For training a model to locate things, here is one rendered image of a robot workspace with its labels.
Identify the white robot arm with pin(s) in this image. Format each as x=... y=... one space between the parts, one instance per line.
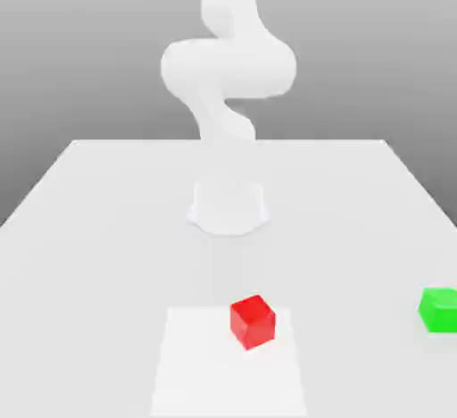
x=228 y=68

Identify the small red cube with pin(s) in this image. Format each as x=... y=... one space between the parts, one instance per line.
x=252 y=321

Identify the small green cube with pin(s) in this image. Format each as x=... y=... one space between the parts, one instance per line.
x=440 y=310

